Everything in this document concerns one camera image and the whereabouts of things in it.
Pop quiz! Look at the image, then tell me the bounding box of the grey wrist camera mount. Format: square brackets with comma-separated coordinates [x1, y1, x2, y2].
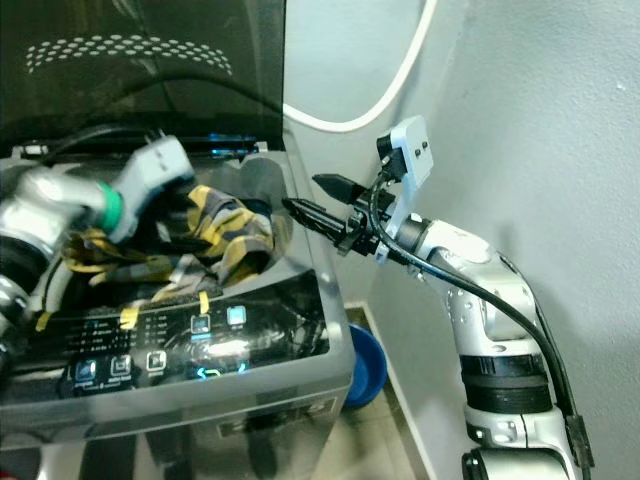
[115, 135, 197, 242]
[375, 115, 434, 264]

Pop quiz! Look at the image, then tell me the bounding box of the black washer control panel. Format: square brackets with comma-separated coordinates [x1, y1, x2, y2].
[40, 275, 333, 387]

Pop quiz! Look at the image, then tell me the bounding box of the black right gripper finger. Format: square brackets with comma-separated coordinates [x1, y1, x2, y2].
[280, 197, 357, 242]
[310, 173, 367, 202]

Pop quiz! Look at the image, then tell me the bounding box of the white water hose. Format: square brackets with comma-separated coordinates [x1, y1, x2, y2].
[282, 0, 440, 134]

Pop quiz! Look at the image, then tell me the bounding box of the yellow grey plaid shirt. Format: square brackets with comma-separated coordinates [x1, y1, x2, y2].
[60, 183, 277, 302]

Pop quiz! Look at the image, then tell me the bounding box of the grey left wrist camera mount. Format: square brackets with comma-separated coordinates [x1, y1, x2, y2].
[115, 135, 197, 242]

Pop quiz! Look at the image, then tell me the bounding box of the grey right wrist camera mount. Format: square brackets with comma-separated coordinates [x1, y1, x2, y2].
[375, 115, 434, 264]

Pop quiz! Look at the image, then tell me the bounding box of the dark tinted washer lid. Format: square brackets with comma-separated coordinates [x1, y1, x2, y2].
[0, 0, 286, 158]

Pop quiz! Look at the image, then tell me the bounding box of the grey top-load washing machine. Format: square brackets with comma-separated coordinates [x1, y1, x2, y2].
[0, 140, 357, 480]

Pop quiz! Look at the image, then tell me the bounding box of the blue plastic basin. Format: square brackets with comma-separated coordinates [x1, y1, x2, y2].
[345, 322, 390, 410]

